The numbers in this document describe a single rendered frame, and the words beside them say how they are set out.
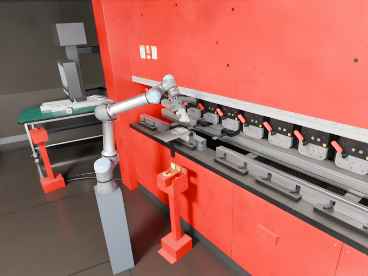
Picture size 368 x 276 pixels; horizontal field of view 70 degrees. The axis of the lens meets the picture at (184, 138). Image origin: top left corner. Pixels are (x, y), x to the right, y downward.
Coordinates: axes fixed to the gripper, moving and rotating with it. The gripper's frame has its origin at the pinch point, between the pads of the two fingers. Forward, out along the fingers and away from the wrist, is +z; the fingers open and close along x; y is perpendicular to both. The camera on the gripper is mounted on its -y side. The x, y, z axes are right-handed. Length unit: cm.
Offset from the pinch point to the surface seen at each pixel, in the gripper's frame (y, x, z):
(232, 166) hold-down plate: -17, -41, 30
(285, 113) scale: -53, 6, 21
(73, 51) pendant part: 93, -70, -158
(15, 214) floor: 225, -116, -22
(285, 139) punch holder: -49, -3, 33
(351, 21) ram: -82, 49, 6
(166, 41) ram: -7, -26, -84
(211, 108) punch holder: -18.9, -30.0, -14.6
